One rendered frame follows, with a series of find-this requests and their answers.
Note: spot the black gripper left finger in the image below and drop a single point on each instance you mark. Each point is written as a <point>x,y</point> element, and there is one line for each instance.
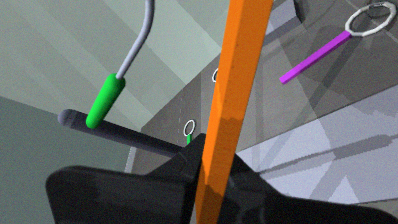
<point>166,195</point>

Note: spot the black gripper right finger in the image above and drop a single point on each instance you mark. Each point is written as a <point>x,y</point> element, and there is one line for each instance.
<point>249,199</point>

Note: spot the orange handle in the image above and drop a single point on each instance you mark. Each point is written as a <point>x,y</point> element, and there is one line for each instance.
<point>244,35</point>

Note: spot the green-handled grey loop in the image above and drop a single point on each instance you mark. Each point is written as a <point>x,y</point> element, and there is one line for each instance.
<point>189,136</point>

